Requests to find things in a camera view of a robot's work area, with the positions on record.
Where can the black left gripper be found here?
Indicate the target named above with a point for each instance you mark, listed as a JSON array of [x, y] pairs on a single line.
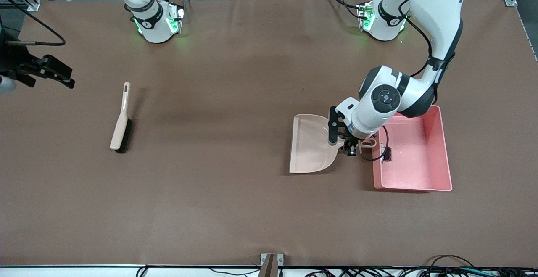
[[348, 147]]

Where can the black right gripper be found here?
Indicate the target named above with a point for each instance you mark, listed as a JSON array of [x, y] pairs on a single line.
[[16, 63]]

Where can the small black capacitor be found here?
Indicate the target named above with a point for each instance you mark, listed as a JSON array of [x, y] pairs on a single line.
[[387, 156]]

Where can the beige plastic dustpan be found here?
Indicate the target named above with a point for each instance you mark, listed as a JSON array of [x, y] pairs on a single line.
[[307, 151]]

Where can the beige hand brush black bristles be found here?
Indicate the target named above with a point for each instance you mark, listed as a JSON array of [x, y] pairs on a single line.
[[119, 130]]

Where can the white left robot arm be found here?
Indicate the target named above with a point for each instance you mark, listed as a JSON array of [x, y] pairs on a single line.
[[437, 8]]

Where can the pink plastic bin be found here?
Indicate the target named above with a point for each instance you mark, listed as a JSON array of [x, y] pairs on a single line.
[[416, 163]]

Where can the green-lit left base connector box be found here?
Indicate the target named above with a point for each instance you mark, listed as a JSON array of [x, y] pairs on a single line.
[[366, 18]]

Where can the green-lit base connector box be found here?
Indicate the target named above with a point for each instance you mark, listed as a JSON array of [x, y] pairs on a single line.
[[366, 18], [175, 22]]

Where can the green-lit right base connector box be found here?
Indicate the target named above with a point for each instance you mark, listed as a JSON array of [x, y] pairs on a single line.
[[175, 22]]

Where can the brown table mat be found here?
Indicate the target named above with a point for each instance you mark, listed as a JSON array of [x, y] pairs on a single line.
[[210, 209]]

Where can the metal bracket with brown post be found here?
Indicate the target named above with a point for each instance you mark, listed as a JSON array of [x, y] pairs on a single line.
[[271, 264]]

